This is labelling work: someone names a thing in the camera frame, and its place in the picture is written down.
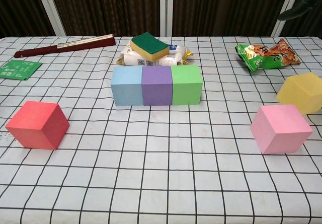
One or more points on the white black checked tablecloth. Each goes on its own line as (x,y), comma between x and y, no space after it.
(161,171)

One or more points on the green orange snack bag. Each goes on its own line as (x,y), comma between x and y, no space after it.
(266,56)

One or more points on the pink foam cube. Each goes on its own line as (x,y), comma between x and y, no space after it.
(279,128)

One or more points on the white snack packet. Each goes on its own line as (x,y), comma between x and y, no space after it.
(130,58)

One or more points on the red foam cube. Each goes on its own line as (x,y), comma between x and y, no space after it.
(35,123)

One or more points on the green flat sachet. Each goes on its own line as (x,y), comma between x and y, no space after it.
(17,69)

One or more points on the yellow foam cube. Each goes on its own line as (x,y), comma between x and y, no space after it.
(299,93)

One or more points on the light blue foam cube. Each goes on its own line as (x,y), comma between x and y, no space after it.
(127,88)

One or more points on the green yellow sponge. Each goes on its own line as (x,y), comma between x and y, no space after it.
(149,45)

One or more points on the green foam cube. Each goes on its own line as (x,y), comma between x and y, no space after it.
(187,88)

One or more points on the dark red folded fan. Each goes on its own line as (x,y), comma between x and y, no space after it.
(75,46)

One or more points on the purple foam cube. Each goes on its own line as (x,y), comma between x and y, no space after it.
(157,88)

